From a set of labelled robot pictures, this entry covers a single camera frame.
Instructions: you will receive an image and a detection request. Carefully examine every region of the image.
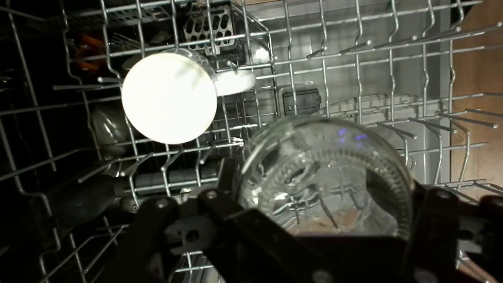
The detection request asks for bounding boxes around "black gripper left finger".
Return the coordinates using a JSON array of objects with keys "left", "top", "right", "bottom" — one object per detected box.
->
[{"left": 93, "top": 156, "right": 337, "bottom": 283}]

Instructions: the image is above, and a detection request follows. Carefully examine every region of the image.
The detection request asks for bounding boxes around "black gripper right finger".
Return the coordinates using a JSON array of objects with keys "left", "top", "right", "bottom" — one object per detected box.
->
[{"left": 403, "top": 181, "right": 503, "bottom": 283}]

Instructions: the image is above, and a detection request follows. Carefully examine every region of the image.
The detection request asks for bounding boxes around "clear glass cup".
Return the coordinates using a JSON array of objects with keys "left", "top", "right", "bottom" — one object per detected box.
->
[{"left": 238, "top": 115, "right": 415, "bottom": 242}]

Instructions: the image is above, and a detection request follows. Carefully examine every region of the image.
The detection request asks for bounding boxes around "white ceramic cup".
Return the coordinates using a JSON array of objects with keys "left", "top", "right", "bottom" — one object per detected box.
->
[{"left": 120, "top": 50, "right": 258, "bottom": 146}]

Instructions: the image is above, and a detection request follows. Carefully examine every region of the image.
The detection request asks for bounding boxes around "grey dishwasher door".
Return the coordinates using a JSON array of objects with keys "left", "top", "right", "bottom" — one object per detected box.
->
[{"left": 245, "top": 0, "right": 458, "bottom": 186}]

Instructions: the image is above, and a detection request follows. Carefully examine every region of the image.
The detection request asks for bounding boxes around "dark round glass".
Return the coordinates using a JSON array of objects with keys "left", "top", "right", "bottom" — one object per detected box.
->
[{"left": 88, "top": 101, "right": 132, "bottom": 160}]

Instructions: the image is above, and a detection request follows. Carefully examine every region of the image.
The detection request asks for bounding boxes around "grey cutlery basket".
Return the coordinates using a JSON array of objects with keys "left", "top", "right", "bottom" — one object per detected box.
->
[{"left": 183, "top": 5, "right": 236, "bottom": 53}]

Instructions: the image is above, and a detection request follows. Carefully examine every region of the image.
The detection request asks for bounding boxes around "wire dishwasher rack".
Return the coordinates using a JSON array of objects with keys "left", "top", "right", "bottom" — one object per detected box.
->
[{"left": 0, "top": 0, "right": 503, "bottom": 283}]

